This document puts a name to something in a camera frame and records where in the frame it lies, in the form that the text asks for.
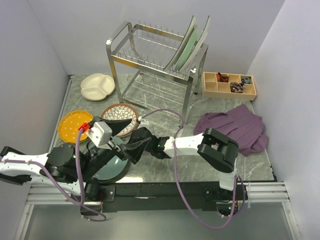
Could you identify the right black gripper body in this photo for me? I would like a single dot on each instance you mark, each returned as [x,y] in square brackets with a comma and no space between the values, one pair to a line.
[149,149]

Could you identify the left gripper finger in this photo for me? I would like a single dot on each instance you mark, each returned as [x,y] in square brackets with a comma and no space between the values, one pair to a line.
[133,151]
[115,125]

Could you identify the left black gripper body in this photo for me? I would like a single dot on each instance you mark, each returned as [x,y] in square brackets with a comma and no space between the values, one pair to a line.
[95,160]

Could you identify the floral patterned plate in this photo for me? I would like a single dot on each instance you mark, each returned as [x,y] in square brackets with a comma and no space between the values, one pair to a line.
[119,111]
[128,129]

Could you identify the dark brown rimmed plate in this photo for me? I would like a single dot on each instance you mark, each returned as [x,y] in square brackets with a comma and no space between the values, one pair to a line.
[120,177]

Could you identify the orange dotted scalloped plate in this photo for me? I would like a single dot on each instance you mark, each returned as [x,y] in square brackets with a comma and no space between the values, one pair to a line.
[68,127]

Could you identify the cream divided plate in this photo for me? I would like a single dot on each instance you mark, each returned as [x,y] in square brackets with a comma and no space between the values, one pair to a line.
[97,87]

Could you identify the cream square plate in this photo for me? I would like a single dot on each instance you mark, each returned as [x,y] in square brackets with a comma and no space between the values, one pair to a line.
[182,44]

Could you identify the dark teal round plate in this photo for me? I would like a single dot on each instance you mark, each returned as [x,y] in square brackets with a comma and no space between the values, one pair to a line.
[106,154]

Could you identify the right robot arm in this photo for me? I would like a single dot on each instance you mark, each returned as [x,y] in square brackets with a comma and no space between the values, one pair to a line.
[218,150]

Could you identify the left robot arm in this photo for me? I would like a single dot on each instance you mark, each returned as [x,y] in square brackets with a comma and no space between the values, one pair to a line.
[72,167]

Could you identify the steel dish rack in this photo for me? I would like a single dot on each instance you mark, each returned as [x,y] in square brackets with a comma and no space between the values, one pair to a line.
[137,57]

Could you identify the black base beam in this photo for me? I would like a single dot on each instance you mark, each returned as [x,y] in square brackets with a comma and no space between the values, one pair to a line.
[153,196]

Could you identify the purple cloth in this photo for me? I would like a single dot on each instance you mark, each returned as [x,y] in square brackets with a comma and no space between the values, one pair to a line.
[239,124]

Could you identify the orange black item in tray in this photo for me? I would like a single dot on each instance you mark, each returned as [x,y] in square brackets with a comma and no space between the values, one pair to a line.
[223,78]

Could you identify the patterned cloth item in tray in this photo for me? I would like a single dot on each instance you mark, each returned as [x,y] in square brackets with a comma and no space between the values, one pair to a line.
[236,87]

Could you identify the wooden compartment tray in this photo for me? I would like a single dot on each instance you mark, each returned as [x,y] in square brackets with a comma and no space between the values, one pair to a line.
[214,89]

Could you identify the light green plate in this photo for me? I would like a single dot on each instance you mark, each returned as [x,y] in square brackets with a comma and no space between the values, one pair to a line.
[188,48]

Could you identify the grey item in tray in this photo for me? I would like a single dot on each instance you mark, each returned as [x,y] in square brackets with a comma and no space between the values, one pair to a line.
[246,80]

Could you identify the white square plate black rim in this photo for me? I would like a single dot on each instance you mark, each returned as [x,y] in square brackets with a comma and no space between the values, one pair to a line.
[199,43]

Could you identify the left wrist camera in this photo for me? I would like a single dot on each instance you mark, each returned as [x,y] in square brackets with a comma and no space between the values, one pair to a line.
[98,132]

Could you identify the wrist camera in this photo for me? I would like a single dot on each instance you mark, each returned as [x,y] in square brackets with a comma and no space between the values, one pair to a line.
[143,122]
[98,132]

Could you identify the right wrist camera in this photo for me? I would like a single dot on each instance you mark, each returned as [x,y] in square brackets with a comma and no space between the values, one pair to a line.
[143,122]

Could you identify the aluminium rail frame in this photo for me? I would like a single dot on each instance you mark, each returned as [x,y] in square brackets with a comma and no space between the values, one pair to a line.
[52,217]

